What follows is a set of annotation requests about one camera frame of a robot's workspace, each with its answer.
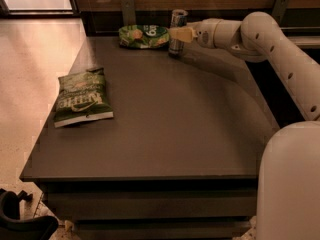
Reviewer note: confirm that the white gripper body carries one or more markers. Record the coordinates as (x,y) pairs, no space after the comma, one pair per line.
(204,35)

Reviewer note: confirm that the silver blue redbull can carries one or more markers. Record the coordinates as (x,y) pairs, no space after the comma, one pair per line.
(178,19)

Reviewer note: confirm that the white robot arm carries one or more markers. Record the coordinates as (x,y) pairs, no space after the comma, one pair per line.
(288,199)

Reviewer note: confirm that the light green rice chip bag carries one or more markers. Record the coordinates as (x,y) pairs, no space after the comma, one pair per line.
(143,36)

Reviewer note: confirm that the dark green kettle chip bag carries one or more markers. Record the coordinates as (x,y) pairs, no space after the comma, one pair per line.
(82,97)

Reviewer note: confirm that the grey drawer cabinet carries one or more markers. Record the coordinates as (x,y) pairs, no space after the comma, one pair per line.
(197,123)

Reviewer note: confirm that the upper grey drawer front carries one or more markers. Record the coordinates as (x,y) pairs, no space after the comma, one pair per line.
(152,205)

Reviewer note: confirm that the grey drawer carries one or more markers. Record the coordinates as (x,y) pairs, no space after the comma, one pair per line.
(152,205)
(197,230)

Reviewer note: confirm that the lower grey drawer front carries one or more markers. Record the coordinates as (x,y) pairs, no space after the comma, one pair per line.
(197,230)

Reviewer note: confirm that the left metal wall bracket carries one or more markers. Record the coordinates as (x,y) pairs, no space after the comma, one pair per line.
(128,12)

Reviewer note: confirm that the metal wall bracket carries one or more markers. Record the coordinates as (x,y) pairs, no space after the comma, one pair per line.
(128,12)
(279,8)

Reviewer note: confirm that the right metal wall bracket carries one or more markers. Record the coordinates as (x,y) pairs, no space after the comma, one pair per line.
(279,8)

